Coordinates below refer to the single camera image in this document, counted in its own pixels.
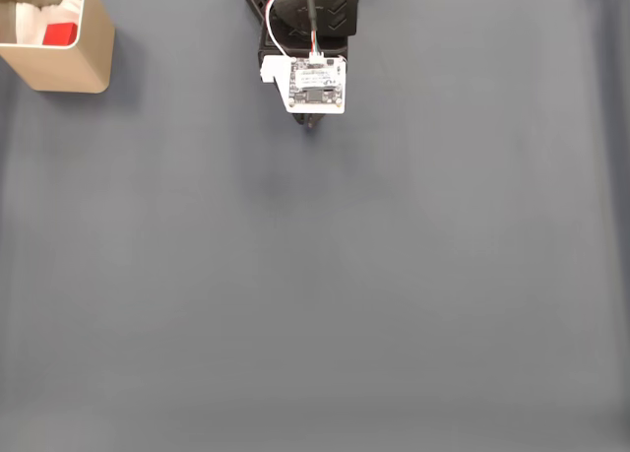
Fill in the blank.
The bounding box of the grey table mat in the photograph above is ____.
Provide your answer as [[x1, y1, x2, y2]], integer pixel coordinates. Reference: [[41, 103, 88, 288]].
[[0, 0, 630, 452]]

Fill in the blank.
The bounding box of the tan open box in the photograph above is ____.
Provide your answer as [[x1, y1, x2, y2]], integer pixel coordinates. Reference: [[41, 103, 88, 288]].
[[0, 0, 117, 95]]

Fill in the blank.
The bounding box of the red cube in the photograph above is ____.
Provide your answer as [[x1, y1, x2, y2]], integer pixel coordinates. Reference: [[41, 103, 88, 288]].
[[42, 22, 80, 47]]

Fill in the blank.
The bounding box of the red white servo cable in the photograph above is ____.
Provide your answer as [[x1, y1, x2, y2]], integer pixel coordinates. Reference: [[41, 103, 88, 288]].
[[264, 0, 297, 58]]

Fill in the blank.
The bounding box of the camera board on white mount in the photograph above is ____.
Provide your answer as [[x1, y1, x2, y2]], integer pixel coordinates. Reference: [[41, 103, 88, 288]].
[[259, 52, 347, 115]]

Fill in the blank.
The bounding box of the white foam padding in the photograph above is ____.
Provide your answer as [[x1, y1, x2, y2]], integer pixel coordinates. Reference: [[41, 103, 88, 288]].
[[14, 0, 84, 46]]

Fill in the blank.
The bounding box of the black camera cable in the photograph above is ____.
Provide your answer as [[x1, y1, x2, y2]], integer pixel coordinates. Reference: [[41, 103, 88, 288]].
[[302, 0, 325, 58]]

